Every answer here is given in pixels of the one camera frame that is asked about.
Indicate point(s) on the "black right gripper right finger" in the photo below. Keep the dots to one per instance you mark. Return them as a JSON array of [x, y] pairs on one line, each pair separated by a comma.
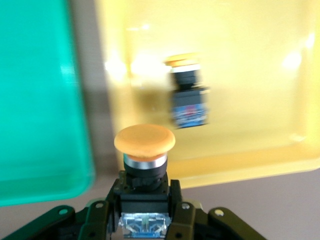
[[185, 220]]

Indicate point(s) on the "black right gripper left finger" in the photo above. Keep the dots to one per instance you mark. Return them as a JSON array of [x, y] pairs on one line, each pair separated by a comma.
[[95, 220]]

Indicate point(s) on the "yellow mushroom push button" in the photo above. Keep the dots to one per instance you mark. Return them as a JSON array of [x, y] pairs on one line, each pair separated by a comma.
[[145, 140], [190, 105]]

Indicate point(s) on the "green plastic tray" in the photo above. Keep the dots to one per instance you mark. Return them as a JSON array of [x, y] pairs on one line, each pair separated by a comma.
[[37, 100]]

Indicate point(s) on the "yellow plastic tray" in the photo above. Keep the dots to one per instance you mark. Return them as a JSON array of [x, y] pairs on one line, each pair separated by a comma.
[[250, 75]]

